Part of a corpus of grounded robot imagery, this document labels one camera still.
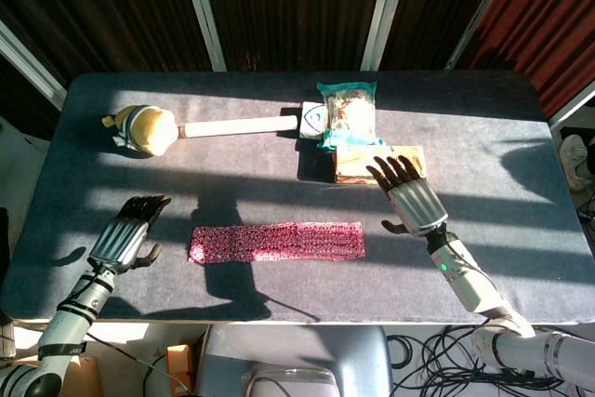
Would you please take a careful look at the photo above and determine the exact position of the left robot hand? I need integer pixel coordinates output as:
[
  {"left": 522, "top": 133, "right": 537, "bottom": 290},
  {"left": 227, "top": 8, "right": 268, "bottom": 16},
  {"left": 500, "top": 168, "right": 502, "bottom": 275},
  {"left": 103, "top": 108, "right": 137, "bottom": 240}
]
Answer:
[{"left": 86, "top": 193, "right": 173, "bottom": 275}]

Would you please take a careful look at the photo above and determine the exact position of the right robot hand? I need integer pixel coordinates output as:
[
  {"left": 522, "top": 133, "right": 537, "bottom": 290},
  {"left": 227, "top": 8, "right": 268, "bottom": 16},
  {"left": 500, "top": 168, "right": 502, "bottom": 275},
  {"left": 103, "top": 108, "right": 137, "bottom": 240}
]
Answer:
[{"left": 365, "top": 153, "right": 450, "bottom": 238}]

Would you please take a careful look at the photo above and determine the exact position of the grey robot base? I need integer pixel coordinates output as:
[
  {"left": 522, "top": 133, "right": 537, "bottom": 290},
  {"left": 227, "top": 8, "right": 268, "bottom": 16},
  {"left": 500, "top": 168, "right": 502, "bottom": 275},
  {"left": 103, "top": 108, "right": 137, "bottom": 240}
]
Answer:
[{"left": 192, "top": 324, "right": 394, "bottom": 397}]

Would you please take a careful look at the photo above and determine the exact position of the orange biscuit box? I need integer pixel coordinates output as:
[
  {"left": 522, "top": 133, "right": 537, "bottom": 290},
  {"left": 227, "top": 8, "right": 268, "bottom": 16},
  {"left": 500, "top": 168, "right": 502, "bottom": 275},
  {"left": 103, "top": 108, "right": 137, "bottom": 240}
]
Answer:
[{"left": 333, "top": 144, "right": 427, "bottom": 184}]

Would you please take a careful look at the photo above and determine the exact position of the teal snack bag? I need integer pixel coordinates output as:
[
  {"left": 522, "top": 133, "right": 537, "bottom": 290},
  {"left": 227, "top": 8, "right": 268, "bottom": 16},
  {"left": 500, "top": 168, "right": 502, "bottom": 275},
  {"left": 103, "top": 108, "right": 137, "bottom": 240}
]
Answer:
[{"left": 315, "top": 81, "right": 385, "bottom": 152}]

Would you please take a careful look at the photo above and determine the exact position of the yellow plush toy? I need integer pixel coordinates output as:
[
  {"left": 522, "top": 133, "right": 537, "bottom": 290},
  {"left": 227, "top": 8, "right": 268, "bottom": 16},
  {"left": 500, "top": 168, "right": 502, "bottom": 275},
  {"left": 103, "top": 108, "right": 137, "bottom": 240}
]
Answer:
[{"left": 100, "top": 105, "right": 180, "bottom": 158}]

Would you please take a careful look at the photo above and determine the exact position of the small white box blue logo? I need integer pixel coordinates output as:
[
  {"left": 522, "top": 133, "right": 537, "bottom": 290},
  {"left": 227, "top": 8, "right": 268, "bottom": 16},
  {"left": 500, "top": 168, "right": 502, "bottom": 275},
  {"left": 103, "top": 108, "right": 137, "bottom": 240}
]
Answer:
[{"left": 297, "top": 101, "right": 329, "bottom": 140}]

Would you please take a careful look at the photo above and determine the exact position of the small orange cardboard box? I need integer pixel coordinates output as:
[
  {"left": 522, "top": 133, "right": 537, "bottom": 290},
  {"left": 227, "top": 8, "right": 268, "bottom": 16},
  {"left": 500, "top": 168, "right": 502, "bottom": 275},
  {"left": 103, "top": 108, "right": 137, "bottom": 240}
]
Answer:
[{"left": 165, "top": 343, "right": 194, "bottom": 396}]

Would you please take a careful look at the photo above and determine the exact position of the grey blue table cloth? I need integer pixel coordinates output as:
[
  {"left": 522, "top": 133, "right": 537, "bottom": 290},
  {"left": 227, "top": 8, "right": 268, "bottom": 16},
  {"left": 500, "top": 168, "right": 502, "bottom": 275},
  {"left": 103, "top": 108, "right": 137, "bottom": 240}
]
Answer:
[{"left": 0, "top": 71, "right": 595, "bottom": 324}]

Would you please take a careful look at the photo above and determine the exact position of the white paper roll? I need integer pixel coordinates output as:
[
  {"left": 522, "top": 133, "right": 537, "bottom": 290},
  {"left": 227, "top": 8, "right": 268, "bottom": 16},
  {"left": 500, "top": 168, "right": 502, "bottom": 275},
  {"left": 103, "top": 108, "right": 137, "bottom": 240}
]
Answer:
[{"left": 178, "top": 115, "right": 303, "bottom": 139}]

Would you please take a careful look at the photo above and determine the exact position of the white shoe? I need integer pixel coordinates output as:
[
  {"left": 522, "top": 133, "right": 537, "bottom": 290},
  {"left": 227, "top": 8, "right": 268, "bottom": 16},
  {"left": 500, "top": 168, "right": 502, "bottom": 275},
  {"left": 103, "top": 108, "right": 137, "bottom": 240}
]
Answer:
[{"left": 559, "top": 134, "right": 589, "bottom": 192}]

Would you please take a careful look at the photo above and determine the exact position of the red orange curtain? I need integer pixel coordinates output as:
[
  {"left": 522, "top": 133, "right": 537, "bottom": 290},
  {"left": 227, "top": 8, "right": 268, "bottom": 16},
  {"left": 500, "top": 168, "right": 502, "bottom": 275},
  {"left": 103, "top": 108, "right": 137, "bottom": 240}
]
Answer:
[{"left": 469, "top": 0, "right": 595, "bottom": 119}]

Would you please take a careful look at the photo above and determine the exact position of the dark brown curtain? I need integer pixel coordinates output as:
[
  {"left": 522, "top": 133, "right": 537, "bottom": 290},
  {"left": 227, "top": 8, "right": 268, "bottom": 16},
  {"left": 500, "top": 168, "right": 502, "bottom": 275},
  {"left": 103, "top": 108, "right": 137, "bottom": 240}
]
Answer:
[{"left": 0, "top": 0, "right": 508, "bottom": 140}]

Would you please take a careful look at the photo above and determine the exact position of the black cable tangle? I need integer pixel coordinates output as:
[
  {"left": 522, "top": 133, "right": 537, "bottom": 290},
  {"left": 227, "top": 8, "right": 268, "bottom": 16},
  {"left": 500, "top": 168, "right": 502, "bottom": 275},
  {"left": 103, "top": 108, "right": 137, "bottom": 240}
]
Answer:
[{"left": 385, "top": 322, "right": 582, "bottom": 397}]

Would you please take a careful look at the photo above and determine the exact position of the white window frame post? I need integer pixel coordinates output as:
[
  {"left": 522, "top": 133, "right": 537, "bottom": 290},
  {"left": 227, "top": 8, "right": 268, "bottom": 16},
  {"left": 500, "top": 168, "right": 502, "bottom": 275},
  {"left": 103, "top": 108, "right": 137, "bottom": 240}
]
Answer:
[
  {"left": 176, "top": 0, "right": 227, "bottom": 73},
  {"left": 445, "top": 0, "right": 520, "bottom": 71},
  {"left": 361, "top": 0, "right": 413, "bottom": 72}
]

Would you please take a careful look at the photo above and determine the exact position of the white window frame rail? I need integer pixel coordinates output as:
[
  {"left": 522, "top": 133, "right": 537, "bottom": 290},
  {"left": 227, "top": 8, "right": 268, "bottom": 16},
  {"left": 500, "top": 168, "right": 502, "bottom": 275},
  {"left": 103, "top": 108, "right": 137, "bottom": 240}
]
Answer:
[{"left": 0, "top": 20, "right": 66, "bottom": 110}]

